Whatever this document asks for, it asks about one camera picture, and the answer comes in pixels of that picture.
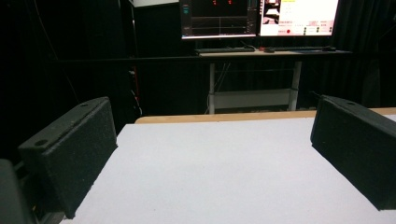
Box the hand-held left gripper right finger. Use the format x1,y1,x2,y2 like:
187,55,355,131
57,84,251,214
309,94,396,212

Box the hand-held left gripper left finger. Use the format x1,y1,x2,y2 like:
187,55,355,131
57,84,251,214
17,96,119,219

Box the black curtain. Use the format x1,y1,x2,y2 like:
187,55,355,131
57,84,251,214
330,0,396,108

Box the black keyboard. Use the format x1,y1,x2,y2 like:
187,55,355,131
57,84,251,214
264,46,328,52
194,47,256,55

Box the wooden desk with white legs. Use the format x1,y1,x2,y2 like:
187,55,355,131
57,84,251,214
197,49,353,115

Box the white table cover sheet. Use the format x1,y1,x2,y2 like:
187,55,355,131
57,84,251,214
60,114,396,224

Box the bright-screen computer monitor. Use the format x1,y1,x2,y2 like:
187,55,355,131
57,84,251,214
259,0,340,37

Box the dark-screen computer monitor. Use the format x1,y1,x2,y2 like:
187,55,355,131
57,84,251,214
179,0,259,40

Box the hanging cables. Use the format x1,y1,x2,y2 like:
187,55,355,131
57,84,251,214
129,66,144,117

